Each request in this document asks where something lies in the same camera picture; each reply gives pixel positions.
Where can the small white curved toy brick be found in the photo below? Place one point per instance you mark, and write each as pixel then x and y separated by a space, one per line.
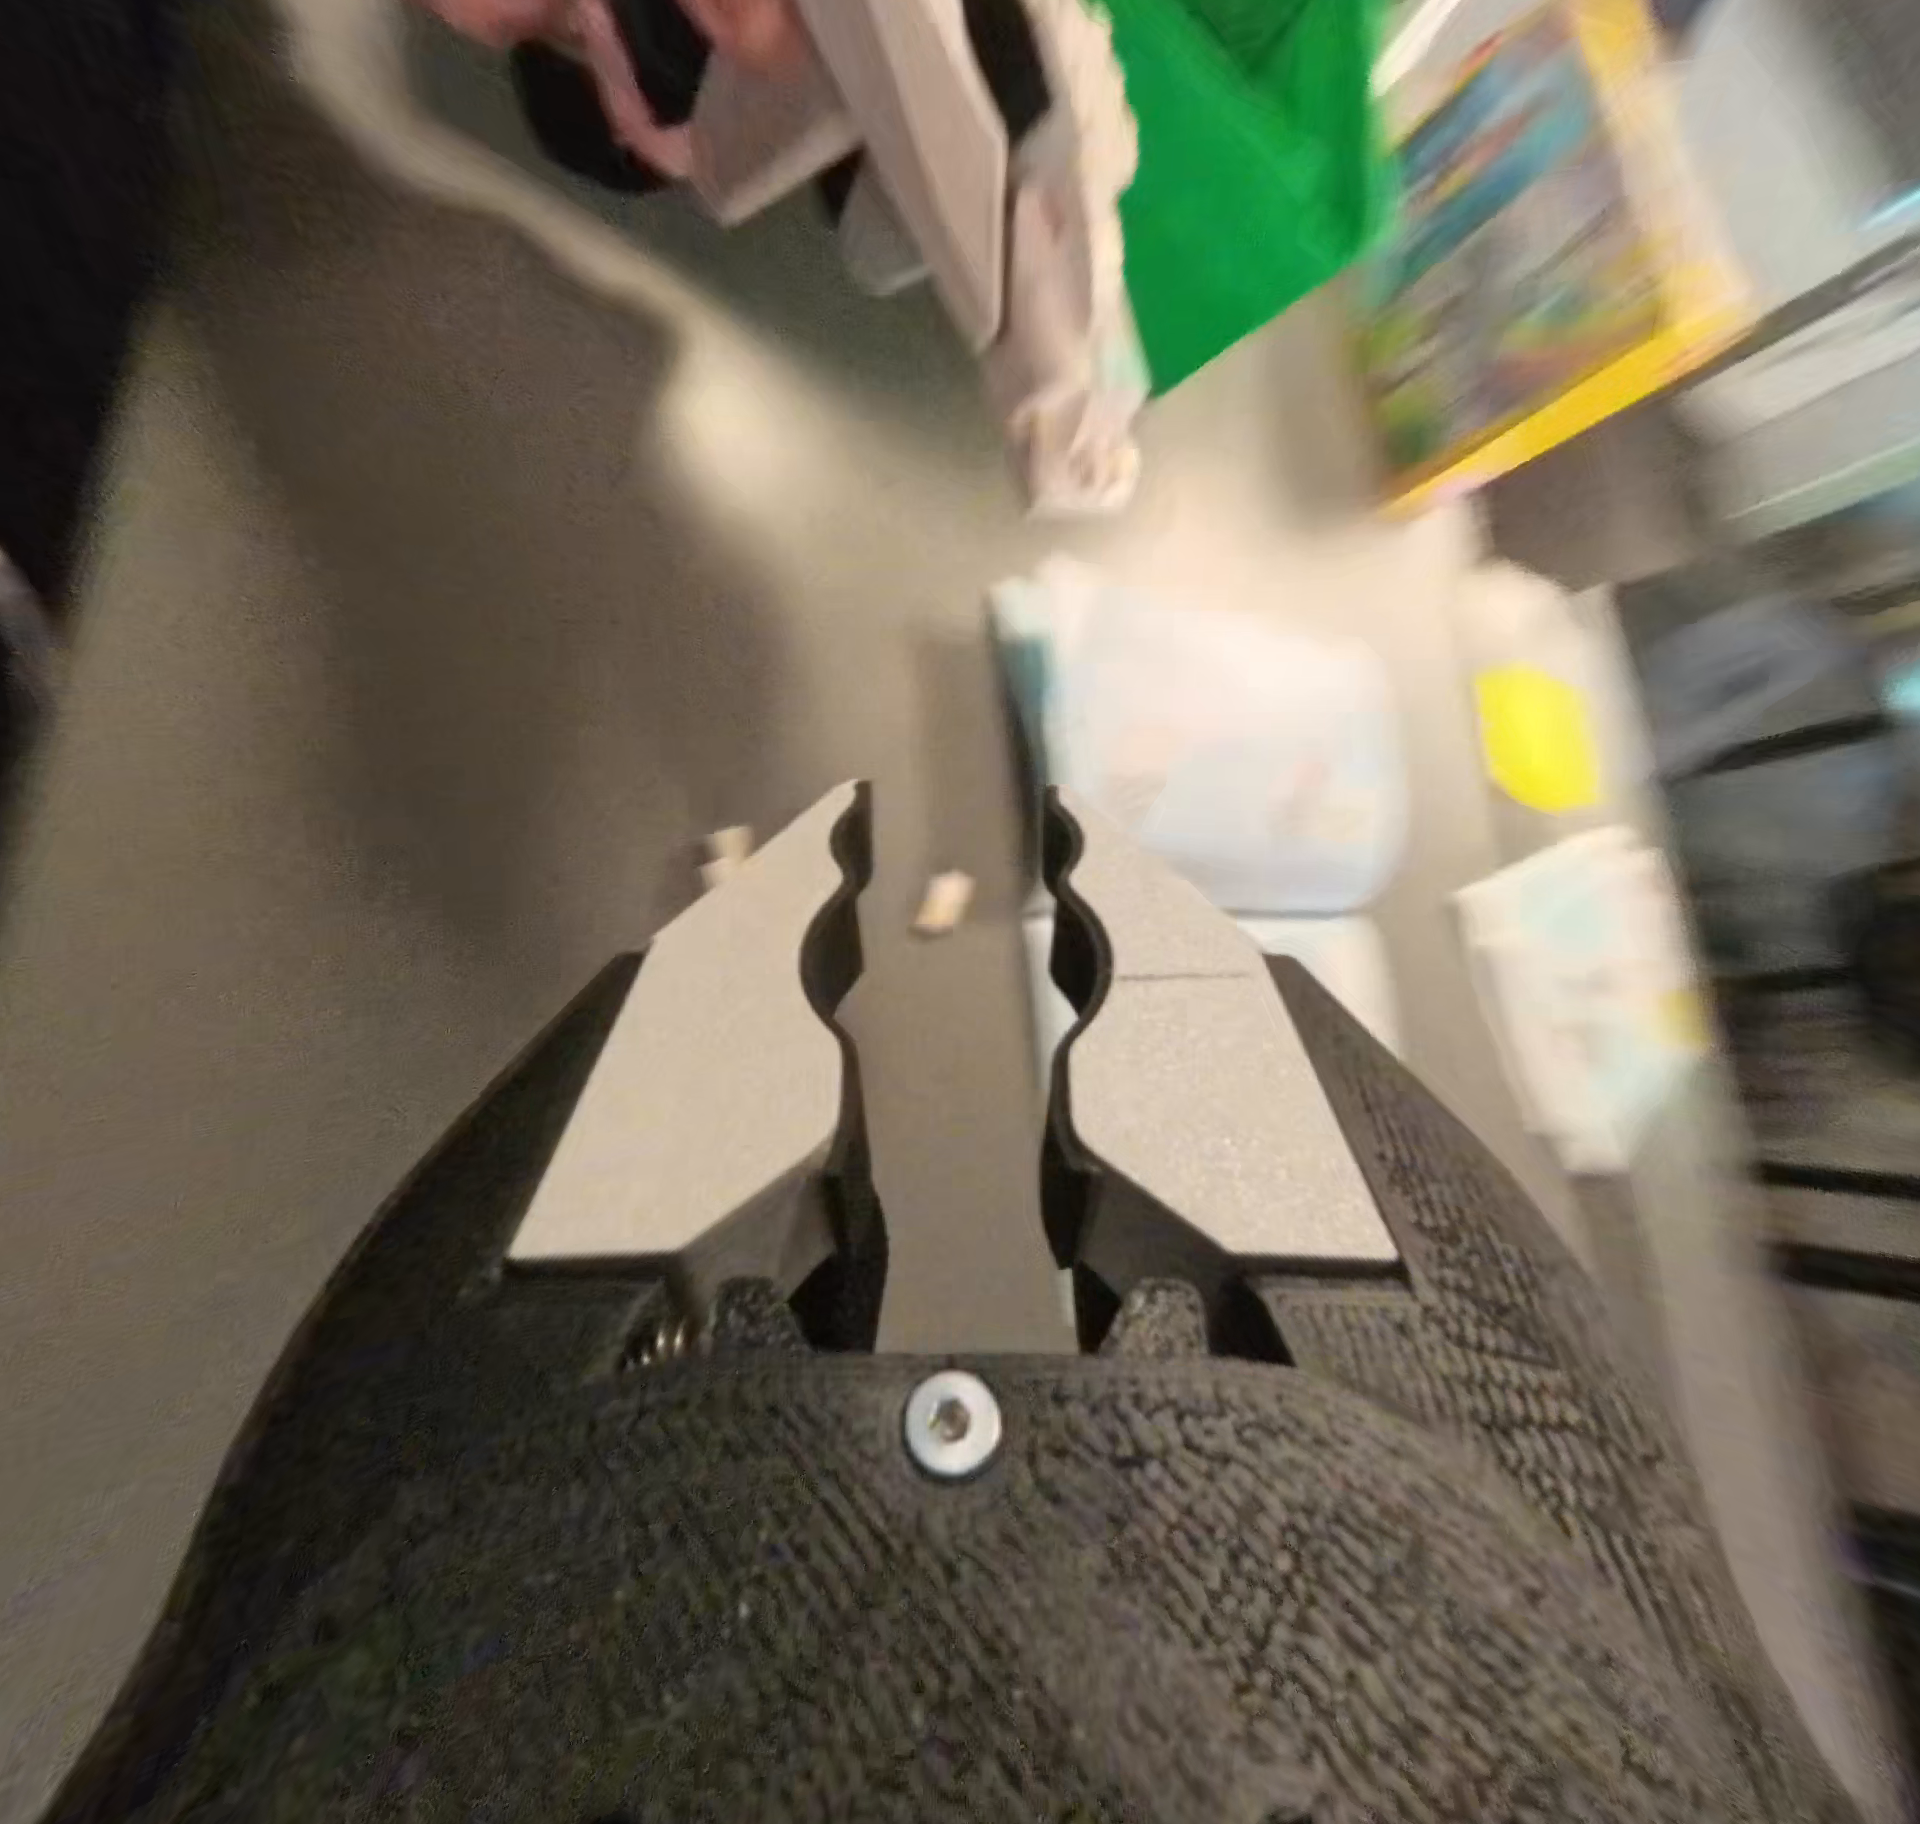
pixel 727 852
pixel 943 902

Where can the white toy brick assembly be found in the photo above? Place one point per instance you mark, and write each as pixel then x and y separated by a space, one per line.
pixel 1071 355

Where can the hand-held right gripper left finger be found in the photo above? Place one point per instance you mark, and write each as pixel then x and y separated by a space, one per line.
pixel 690 1104

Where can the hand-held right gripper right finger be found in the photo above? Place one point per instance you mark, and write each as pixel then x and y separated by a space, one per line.
pixel 1230 1120

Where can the yellow sticky note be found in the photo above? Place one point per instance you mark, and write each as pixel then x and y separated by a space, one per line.
pixel 1536 736

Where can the green plastic bin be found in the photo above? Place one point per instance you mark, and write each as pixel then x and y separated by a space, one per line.
pixel 1246 175

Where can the yellow toy set box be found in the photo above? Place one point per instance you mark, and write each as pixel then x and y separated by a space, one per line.
pixel 1546 250

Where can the pale blue instruction booklet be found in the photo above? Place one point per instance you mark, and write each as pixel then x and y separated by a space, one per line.
pixel 1230 745

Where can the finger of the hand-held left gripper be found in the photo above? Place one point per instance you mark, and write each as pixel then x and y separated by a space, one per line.
pixel 915 83

